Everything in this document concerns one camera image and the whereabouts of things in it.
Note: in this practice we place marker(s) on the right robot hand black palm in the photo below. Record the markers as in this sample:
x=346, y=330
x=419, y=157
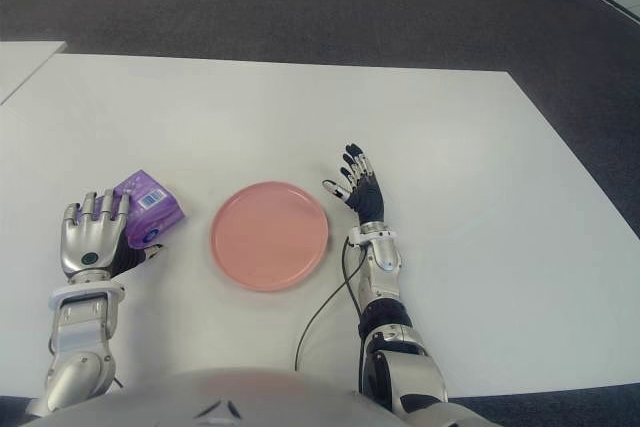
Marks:
x=367, y=197

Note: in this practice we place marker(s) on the left robot hand silver back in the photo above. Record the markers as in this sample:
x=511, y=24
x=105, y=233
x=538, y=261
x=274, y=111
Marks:
x=90, y=242

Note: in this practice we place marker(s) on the purple tissue paper pack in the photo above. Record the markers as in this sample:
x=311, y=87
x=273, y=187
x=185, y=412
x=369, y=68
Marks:
x=157, y=214

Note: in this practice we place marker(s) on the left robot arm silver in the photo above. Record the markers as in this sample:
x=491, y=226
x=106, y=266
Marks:
x=80, y=327

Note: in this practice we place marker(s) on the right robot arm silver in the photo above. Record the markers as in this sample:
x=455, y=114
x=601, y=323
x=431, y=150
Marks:
x=385, y=257

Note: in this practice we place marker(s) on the pink round plate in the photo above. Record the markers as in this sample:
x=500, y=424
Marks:
x=270, y=237

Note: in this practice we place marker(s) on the white laminate table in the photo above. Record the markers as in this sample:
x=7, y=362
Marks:
x=22, y=64

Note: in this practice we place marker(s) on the silver robot torso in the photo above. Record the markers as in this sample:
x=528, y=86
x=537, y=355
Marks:
x=200, y=397

